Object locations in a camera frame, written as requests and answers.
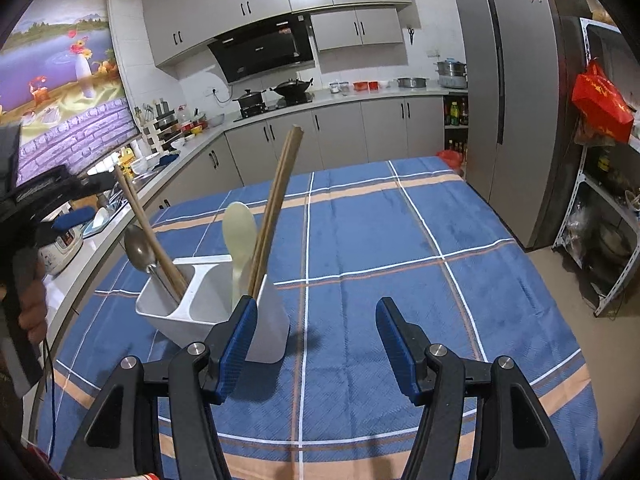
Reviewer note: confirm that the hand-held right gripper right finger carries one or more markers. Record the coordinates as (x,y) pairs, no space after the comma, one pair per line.
(395,345)

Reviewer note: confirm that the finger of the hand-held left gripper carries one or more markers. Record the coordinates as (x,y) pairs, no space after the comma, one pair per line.
(100,182)
(75,219)

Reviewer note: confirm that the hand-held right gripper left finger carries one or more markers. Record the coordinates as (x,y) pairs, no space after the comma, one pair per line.
(237,345)

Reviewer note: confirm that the white plastic utensil holder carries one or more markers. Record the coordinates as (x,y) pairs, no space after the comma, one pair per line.
(272,325)

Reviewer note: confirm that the person's left hand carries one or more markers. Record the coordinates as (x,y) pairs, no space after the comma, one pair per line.
(32,310)

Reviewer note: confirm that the yellow bottle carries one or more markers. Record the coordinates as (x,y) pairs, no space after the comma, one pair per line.
(127,164)

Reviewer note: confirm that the white rice cooker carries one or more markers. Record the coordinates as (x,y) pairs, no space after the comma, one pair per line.
(62,250)

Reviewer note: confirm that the steel sink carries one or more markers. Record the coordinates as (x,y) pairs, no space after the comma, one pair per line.
(145,178)

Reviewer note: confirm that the white bowls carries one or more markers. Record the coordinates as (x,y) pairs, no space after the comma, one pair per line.
(145,166)

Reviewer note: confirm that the metal spoon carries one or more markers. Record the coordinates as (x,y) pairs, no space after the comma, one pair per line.
(137,247)

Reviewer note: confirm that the blue cloth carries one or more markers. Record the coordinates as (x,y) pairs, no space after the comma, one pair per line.
(167,159)

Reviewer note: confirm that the white dish rack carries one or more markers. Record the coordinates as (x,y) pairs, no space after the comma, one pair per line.
(152,130)

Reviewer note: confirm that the blue plaid tablecloth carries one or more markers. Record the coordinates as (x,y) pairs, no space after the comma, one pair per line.
(375,240)

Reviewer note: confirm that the group of small bowls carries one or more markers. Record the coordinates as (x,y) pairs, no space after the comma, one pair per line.
(200,127)

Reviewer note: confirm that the cream plastic spoon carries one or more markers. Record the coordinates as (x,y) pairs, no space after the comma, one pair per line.
(239,230)

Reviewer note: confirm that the black cooking pot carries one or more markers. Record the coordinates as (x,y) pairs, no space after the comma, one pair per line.
(250,100)

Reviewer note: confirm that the black gas stove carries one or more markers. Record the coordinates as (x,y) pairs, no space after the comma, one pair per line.
(275,107)

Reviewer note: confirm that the red trash bin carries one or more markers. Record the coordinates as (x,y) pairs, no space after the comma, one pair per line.
(450,159)

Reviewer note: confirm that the black range hood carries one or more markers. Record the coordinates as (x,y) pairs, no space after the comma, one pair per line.
(260,50)

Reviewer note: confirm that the black wok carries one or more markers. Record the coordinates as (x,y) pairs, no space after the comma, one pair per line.
(292,87)

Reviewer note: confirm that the grey lower cabinets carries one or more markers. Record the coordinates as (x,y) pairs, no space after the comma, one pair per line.
(385,130)

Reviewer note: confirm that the row of sauce bottles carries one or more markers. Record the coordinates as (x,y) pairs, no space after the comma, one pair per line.
(456,114)

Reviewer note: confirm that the metal shelf rack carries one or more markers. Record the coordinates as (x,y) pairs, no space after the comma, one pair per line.
(595,195)

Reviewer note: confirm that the glass jars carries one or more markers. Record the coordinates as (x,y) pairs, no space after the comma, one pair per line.
(338,88)

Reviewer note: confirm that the red food containers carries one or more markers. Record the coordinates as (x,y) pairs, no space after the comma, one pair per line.
(366,86)

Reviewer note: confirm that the grey double-door refrigerator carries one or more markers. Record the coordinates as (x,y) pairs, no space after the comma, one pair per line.
(515,110)

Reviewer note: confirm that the steel steamer pot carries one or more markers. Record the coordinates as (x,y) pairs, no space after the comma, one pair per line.
(452,75)

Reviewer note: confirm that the black scissors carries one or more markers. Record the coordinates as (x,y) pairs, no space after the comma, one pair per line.
(411,34)

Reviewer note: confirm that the red plastic bag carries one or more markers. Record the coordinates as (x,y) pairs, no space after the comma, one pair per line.
(600,105)

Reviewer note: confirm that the landscape wall poster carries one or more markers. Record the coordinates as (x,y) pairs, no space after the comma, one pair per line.
(60,85)

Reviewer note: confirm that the small grey wall cabinet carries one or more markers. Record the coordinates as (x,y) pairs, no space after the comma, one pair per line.
(355,30)

